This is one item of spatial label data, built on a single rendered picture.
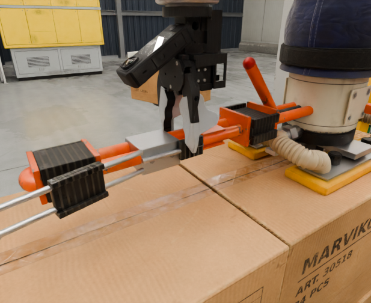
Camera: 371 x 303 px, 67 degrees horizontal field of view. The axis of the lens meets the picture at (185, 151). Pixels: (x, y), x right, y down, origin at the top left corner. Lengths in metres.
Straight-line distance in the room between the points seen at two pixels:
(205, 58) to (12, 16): 7.26
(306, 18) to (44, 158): 0.54
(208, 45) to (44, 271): 0.40
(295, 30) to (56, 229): 0.60
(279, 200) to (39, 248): 0.42
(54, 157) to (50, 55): 7.36
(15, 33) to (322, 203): 7.36
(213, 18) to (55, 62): 7.39
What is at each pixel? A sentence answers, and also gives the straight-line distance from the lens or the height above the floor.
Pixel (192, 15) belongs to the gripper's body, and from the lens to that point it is 0.42.
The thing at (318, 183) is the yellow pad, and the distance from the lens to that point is 0.63.
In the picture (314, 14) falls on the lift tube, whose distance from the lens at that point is 0.66.
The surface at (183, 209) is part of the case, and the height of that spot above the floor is 0.94.
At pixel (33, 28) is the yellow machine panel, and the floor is 1.12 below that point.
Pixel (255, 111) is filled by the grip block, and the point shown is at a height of 1.09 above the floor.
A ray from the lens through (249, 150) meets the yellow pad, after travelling 0.73.
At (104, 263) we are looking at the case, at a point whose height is 0.94.
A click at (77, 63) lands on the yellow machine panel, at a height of 0.31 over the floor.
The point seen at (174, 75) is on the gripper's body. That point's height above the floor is 1.18.
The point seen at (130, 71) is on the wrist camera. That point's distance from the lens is 0.39.
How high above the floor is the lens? 1.26
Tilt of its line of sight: 25 degrees down
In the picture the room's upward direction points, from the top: straight up
